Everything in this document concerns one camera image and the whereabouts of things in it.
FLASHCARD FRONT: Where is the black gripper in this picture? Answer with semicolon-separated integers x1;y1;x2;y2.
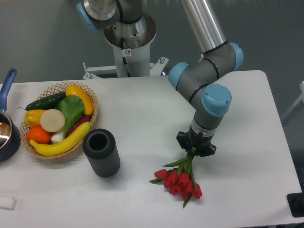
176;129;217;157

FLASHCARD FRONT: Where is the red tulip bouquet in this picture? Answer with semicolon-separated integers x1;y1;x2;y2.
149;148;203;207

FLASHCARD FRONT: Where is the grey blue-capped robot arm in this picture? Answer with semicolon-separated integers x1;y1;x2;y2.
76;0;244;157

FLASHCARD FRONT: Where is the dark grey ribbed vase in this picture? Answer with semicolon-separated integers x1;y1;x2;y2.
83;128;121;178

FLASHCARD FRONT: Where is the purple eggplant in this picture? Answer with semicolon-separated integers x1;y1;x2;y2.
66;115;91;136

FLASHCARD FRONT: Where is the black device at edge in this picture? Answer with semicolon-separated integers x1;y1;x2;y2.
286;192;304;218

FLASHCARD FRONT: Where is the green bok choy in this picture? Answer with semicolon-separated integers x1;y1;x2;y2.
51;95;84;143

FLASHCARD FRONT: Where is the yellow squash at back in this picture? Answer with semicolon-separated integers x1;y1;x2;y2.
66;85;94;115

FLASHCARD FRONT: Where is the beige round disc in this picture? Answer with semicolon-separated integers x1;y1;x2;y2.
40;109;65;133

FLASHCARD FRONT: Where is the green cucumber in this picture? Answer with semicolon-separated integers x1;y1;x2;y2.
18;92;66;111

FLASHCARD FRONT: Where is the orange fruit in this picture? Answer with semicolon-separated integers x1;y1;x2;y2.
27;126;51;144

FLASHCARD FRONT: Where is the yellow bell pepper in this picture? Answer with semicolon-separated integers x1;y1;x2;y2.
24;109;46;128

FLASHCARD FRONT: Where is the white cylinder object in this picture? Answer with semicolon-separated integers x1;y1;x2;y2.
0;195;17;210

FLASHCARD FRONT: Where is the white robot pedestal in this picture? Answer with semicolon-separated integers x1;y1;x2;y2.
83;42;175;79

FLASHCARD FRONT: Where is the white frame at right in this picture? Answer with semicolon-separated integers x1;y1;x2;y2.
281;81;304;125

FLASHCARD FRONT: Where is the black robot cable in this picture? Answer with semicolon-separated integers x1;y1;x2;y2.
120;37;131;77

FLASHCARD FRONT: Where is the blue-handled saucepan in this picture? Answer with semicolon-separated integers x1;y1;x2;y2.
0;68;20;162

